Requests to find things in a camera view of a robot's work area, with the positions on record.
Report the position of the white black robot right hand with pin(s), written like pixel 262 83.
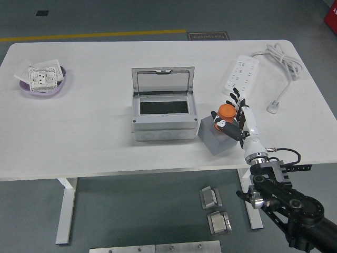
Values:
pixel 251 126

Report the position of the orange cylinder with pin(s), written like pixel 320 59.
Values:
pixel 227 110

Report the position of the grey electrical box with lid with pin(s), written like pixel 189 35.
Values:
pixel 163 124

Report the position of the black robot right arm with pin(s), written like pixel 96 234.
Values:
pixel 289 200

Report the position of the grey cube with round hole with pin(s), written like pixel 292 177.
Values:
pixel 213 139

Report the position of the red box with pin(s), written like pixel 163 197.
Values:
pixel 331 15

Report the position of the white power strip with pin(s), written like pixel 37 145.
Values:
pixel 242 71

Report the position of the grey metal block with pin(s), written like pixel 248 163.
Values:
pixel 209 197
pixel 218 224

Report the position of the white table leg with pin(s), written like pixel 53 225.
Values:
pixel 64 210
pixel 255 220

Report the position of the purple bowl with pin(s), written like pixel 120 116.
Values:
pixel 39 93

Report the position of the white socket module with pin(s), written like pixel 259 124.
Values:
pixel 39 79

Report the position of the grey metal base plate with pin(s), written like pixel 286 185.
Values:
pixel 121 249

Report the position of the white switch cover plate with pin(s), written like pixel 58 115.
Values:
pixel 52 63
pixel 22 71

